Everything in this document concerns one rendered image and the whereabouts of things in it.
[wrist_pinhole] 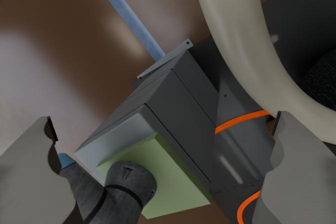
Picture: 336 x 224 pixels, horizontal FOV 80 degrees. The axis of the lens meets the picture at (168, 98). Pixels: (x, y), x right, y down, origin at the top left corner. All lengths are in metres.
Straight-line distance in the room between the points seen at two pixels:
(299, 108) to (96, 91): 1.74
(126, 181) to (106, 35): 1.15
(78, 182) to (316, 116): 0.55
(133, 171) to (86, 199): 0.18
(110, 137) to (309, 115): 0.66
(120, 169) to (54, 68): 1.44
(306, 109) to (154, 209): 0.79
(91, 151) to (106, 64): 0.95
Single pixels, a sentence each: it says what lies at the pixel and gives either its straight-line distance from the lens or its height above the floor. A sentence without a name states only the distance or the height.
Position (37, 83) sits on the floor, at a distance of 2.25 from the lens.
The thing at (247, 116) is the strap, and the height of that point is 0.02.
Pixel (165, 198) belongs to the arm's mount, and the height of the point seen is 0.88.
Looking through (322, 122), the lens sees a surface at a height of 1.19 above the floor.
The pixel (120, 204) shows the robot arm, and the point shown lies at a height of 1.02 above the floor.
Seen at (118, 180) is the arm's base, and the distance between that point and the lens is 0.73.
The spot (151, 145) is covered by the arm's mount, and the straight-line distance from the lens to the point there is 0.66.
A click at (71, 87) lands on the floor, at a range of 1.99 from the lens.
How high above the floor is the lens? 1.35
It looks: 59 degrees down
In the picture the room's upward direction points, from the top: 150 degrees counter-clockwise
